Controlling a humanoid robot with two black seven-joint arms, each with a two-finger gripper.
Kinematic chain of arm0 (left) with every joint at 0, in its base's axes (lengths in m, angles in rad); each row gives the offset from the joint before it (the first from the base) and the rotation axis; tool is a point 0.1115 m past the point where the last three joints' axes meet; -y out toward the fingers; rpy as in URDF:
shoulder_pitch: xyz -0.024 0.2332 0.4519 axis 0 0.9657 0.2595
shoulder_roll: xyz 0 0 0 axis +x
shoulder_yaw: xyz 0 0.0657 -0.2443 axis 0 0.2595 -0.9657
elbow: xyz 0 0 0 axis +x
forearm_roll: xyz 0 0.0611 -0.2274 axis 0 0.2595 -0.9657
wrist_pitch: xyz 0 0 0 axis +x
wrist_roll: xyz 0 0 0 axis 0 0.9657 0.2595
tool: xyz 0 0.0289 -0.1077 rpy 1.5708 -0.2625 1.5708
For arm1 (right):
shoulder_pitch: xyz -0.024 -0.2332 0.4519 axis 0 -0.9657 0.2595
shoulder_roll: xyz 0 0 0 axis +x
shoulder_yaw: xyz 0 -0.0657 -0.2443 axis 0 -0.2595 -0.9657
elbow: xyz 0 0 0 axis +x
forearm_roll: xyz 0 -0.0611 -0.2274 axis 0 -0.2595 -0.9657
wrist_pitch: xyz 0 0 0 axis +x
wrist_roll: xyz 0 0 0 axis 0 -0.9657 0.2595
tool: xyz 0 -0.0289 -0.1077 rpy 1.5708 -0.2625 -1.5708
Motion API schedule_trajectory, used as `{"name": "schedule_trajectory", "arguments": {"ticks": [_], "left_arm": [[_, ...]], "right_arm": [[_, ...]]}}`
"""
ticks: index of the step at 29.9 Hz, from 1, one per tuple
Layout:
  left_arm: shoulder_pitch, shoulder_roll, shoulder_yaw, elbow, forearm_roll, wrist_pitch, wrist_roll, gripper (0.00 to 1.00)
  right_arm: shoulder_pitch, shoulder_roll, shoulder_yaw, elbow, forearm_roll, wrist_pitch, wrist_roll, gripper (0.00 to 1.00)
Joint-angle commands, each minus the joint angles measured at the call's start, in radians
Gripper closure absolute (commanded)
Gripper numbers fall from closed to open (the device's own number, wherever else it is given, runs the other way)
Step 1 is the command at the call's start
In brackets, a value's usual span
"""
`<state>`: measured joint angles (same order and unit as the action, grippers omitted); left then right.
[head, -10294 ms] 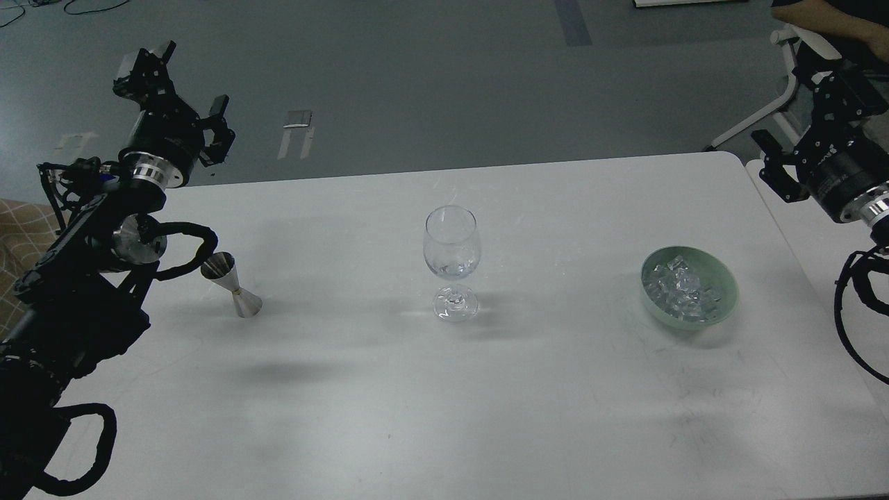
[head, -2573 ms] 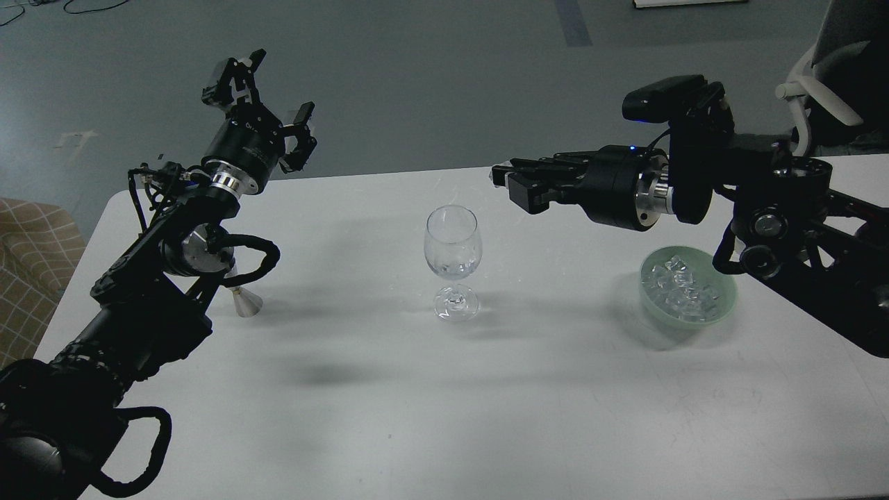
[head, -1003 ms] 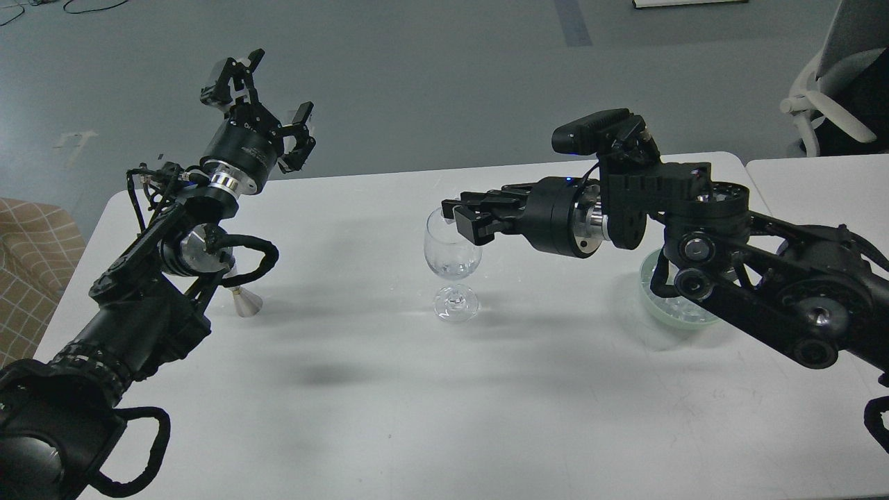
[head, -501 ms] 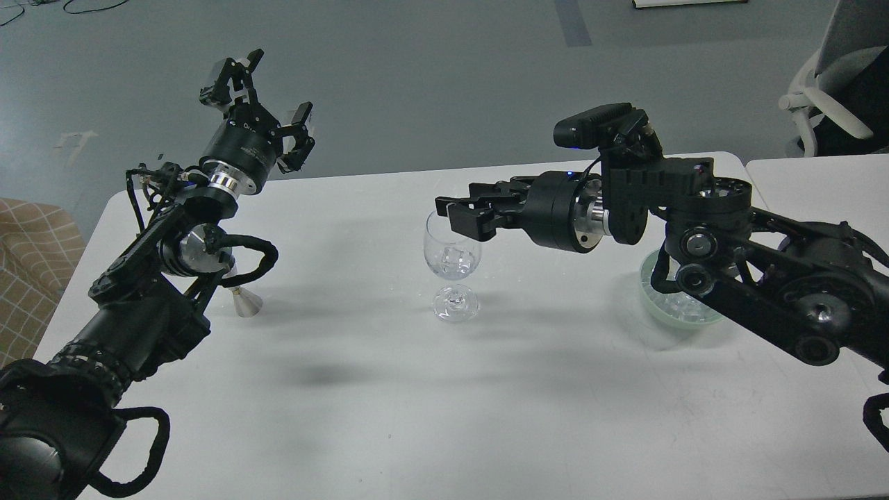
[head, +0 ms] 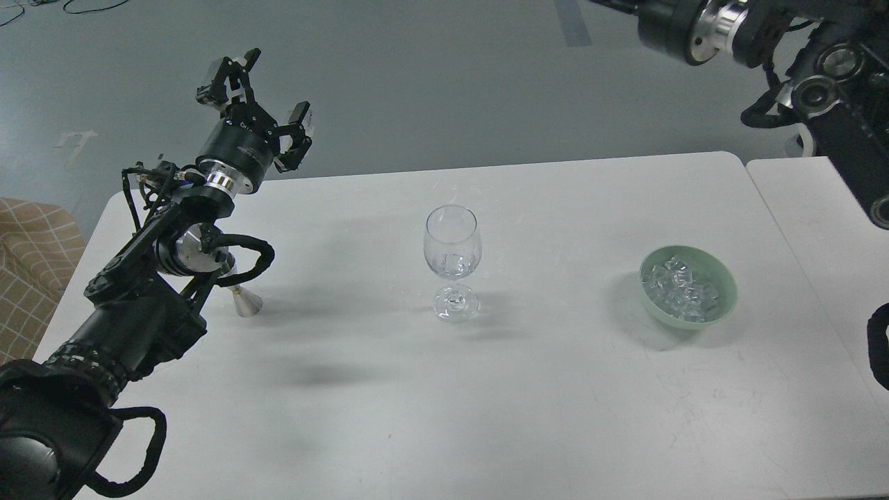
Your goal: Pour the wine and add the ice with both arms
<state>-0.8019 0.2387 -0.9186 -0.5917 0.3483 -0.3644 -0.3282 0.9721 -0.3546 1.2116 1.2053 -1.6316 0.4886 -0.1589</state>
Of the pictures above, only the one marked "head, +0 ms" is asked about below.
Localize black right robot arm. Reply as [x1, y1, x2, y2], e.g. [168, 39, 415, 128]
[602, 1, 888, 230]

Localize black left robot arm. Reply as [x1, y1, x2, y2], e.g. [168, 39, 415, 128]
[2, 48, 313, 499]

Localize beige checkered sofa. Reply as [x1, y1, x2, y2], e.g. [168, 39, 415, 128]
[1, 197, 85, 363]

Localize clear ice cubes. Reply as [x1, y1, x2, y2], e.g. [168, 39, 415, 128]
[641, 253, 723, 324]

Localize clear wine glass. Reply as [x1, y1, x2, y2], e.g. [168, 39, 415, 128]
[423, 203, 483, 324]

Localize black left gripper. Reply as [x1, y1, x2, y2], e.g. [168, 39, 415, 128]
[196, 48, 313, 197]

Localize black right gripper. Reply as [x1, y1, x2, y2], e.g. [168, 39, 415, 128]
[593, 1, 715, 66]

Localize steel cocktail jigger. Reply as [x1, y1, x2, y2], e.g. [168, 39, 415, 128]
[222, 256, 264, 317]

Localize black floor cable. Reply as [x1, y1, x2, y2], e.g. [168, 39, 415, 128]
[0, 0, 131, 27]

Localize white office chair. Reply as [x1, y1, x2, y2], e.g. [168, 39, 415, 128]
[784, 133, 817, 158]

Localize green bowl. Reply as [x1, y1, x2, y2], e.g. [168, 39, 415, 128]
[636, 246, 738, 331]

